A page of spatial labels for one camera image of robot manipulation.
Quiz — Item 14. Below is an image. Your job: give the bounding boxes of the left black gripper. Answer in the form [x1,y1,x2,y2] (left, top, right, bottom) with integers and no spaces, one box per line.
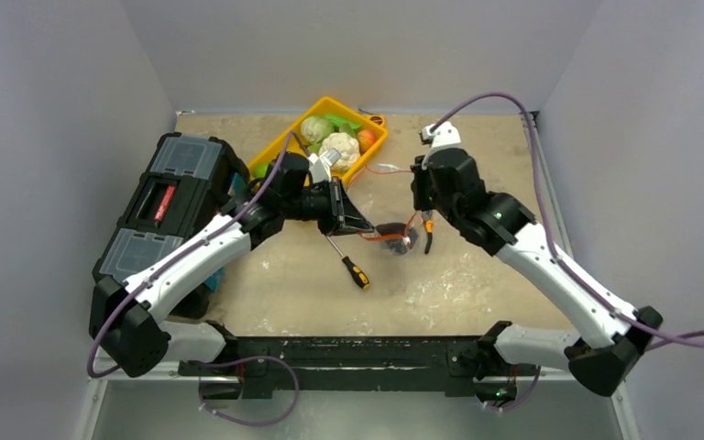
[281,175,373,237]

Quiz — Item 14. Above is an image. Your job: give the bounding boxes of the clear orange zip bag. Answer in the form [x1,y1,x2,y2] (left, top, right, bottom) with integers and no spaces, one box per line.
[347,163,424,255]

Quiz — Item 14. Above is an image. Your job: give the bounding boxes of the orange black pliers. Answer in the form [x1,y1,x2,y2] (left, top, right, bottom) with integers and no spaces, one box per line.
[420,210,434,255]

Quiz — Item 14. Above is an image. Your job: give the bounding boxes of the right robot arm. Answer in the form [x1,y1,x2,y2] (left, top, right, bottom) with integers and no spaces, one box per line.
[410,148,663,397]

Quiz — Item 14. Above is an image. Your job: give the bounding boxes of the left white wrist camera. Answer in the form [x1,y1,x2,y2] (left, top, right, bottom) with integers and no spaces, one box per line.
[308,148,341,183]

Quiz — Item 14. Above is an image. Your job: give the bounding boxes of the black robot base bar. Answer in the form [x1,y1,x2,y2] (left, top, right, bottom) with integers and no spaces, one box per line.
[179,335,535,403]

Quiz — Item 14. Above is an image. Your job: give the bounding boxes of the white toy cauliflower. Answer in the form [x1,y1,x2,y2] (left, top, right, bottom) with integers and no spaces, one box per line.
[318,132,361,173]

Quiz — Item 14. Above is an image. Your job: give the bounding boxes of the black plastic toolbox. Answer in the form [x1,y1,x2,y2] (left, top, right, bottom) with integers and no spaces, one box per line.
[92,132,249,282]

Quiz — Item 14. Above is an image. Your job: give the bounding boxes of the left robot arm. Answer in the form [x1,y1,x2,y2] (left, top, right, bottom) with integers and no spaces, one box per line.
[87,148,373,379]

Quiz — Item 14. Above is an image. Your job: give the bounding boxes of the purple toy eggplant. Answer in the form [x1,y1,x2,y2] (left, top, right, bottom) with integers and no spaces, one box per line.
[376,222,414,256]

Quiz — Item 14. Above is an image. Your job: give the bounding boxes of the yellow black screwdriver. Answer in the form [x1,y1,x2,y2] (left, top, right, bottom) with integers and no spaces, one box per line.
[326,236,370,290]

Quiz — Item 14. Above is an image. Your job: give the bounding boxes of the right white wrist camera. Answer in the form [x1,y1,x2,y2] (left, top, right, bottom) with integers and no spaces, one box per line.
[420,121,461,150]

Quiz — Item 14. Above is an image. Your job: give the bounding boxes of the aluminium frame rail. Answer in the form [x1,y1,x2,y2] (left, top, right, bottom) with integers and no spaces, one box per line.
[519,111,642,440]

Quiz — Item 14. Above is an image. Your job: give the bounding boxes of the green toy cabbage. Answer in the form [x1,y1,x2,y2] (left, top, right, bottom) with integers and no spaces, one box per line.
[300,115,336,144]

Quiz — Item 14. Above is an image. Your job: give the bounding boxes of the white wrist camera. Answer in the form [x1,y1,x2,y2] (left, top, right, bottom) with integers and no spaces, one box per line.
[308,148,341,183]
[420,121,461,150]

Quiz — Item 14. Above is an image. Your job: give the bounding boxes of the dark red toy fruit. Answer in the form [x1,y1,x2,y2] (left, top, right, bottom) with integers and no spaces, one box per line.
[250,163,270,180]

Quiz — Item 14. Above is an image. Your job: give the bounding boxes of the yellow plastic bin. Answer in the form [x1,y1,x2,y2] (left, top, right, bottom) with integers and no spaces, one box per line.
[248,96,389,184]

